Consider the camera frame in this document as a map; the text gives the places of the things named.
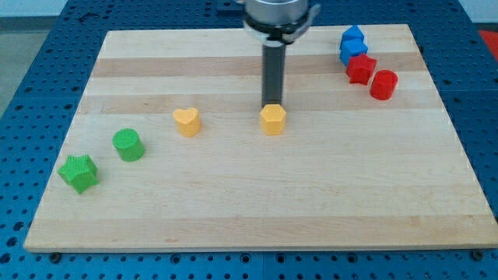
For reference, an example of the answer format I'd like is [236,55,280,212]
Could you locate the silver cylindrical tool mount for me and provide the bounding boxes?
[242,0,321,44]

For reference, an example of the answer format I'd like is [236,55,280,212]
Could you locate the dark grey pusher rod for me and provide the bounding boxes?
[261,45,286,107]

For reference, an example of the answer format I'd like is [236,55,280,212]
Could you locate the yellow hexagon block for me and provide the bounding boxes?
[260,104,286,135]

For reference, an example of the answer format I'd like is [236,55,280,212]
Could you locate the blue cube block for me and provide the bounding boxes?
[339,39,368,66]

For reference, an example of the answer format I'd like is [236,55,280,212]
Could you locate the blue pentagon block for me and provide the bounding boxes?
[339,25,365,49]

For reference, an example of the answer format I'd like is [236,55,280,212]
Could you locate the red star block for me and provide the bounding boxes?
[346,54,377,86]

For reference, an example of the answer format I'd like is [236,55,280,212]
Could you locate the yellow heart block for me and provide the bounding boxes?
[173,107,202,138]

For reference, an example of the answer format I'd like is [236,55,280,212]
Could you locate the red cylinder block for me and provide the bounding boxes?
[370,69,398,100]

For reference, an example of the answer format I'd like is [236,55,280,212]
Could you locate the wooden board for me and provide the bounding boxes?
[24,24,497,253]

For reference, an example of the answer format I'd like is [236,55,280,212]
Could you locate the green cylinder block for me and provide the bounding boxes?
[112,128,145,162]

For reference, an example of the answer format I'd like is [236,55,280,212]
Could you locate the green star block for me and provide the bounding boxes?
[57,154,99,194]

